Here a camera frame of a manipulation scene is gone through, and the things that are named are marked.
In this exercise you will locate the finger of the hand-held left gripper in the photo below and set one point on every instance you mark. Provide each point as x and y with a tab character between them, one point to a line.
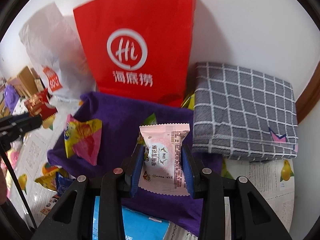
30	124
15	118

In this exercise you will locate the yellow pink triangular snack packet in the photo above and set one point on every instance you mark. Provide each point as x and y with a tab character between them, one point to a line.
82	137

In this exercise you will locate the grey checked folded cloth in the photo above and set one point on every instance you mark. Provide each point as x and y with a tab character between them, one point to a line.
237	105

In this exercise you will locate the red paper bag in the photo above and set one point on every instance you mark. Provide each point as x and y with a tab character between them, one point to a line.
135	17

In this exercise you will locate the purple towel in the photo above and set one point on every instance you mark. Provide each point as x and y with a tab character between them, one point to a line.
117	120

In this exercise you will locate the yellow plastic wrapper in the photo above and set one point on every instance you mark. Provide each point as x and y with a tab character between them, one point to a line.
188	102

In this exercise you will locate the pale pink snack packet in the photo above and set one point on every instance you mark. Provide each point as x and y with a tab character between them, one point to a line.
160	155

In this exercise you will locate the green snack packet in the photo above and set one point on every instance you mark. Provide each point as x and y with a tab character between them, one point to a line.
151	118

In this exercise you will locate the red snack packet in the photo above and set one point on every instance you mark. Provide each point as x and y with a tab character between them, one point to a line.
40	105

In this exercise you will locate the brown wooden door frame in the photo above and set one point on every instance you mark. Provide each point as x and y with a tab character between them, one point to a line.
310	97

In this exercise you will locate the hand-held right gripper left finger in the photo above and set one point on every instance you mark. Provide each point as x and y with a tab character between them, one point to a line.
137	172

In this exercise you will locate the wooden headboard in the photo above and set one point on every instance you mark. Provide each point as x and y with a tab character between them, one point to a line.
27	80

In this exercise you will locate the purple plush cloth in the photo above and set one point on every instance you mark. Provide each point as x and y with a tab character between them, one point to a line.
11	97

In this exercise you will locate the small blue snack packet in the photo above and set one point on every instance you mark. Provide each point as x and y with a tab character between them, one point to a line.
65	185

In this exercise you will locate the blue tissue box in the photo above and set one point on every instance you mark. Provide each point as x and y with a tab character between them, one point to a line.
140	222

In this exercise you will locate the white plastic shopping bag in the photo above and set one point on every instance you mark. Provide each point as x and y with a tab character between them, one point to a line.
50	42

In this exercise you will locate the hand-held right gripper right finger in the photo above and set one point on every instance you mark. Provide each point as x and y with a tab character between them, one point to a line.
188	172

